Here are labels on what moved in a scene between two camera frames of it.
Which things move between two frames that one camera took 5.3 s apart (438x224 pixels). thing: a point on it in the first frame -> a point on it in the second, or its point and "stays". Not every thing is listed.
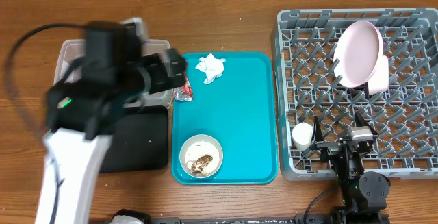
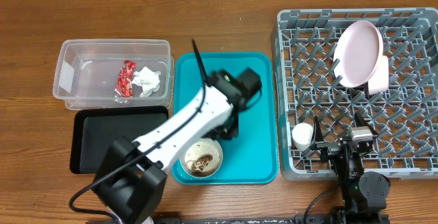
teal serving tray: (238, 109) stays
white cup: (302, 135) stays
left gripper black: (161, 80) -> (232, 127)
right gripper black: (330, 147) stays
